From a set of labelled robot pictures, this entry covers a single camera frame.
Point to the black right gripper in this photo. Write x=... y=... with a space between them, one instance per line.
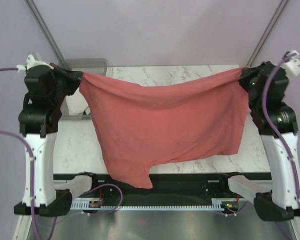
x=249 y=73

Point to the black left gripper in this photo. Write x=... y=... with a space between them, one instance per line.
x=71 y=76

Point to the salmon red t-shirt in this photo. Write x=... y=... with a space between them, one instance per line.
x=139 y=127

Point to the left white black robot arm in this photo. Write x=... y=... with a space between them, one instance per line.
x=39 y=127

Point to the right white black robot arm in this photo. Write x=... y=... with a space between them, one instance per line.
x=277 y=126

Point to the white crumpled t-shirt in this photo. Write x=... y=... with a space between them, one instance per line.
x=77 y=105

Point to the grey transparent plastic bin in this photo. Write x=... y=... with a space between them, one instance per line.
x=96 y=66

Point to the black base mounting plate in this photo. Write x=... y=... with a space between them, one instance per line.
x=174 y=187

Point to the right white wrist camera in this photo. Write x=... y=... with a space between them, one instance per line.
x=291 y=63

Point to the right aluminium frame post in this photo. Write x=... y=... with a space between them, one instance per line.
x=267 y=31

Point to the aluminium frame post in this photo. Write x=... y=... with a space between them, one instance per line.
x=267 y=31
x=46 y=32

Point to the left aluminium frame post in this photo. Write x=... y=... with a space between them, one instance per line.
x=46 y=32

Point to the white slotted cable duct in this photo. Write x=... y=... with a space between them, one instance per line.
x=92 y=204

